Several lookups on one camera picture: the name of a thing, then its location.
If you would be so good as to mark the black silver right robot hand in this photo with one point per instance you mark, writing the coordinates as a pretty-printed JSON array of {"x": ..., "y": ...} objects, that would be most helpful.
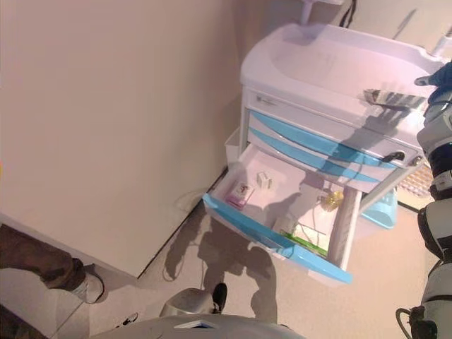
[{"x": 441, "y": 83}]

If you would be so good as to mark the deep blue white cart drawer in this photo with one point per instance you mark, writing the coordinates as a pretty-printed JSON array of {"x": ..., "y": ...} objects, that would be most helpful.
[{"x": 247, "y": 226}]

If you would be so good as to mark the brown trousered person leg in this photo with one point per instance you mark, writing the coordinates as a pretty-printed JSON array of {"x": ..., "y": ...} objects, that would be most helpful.
[
  {"x": 17, "y": 330},
  {"x": 35, "y": 254}
]

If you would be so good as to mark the small white medicine box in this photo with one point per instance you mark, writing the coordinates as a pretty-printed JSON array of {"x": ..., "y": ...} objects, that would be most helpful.
[{"x": 265, "y": 180}]

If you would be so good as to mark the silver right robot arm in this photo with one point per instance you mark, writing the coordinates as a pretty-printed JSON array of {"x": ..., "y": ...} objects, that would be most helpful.
[{"x": 438, "y": 130}]

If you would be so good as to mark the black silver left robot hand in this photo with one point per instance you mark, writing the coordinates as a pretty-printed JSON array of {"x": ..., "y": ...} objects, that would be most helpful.
[{"x": 126, "y": 319}]

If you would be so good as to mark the black cart key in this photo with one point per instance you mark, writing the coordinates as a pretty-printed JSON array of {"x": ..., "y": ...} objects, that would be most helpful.
[{"x": 395, "y": 156}]

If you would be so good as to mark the white cart post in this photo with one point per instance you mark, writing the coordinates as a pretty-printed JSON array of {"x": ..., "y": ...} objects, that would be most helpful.
[
  {"x": 441, "y": 46},
  {"x": 307, "y": 10}
]

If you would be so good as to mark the light blue waste bin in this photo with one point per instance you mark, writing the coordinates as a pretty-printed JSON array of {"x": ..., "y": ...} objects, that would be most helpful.
[{"x": 381, "y": 212}]

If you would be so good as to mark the grey white person shoe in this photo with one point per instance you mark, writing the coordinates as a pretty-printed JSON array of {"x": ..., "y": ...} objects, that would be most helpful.
[{"x": 92, "y": 286}]

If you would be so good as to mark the silver left robot leg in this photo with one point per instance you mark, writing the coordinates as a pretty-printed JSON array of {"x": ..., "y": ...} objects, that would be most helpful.
[{"x": 187, "y": 302}]

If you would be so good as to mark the shallow blue white cart drawer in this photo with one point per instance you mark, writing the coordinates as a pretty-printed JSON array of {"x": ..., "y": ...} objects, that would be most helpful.
[
  {"x": 300, "y": 134},
  {"x": 282, "y": 146}
]

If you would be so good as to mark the grey robot torso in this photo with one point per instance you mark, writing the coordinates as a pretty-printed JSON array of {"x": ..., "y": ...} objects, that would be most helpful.
[{"x": 212, "y": 330}]

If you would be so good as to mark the metal cart latch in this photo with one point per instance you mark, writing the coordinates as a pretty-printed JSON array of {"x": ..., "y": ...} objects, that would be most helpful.
[{"x": 416, "y": 160}]

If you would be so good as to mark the pink medicine box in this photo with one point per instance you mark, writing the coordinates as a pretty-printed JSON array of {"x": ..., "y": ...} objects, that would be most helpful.
[{"x": 240, "y": 195}]

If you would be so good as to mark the green white medicine box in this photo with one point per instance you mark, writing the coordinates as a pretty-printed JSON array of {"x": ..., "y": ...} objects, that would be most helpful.
[{"x": 303, "y": 240}]

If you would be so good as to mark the yellow medicine bottle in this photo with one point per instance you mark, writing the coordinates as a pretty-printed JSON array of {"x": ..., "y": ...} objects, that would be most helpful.
[{"x": 333, "y": 200}]

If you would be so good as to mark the white blue medical cart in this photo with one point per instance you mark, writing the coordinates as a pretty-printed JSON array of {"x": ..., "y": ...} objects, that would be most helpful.
[{"x": 318, "y": 53}]

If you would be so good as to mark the white side bin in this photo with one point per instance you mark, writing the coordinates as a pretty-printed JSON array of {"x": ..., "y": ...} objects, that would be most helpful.
[{"x": 232, "y": 148}]

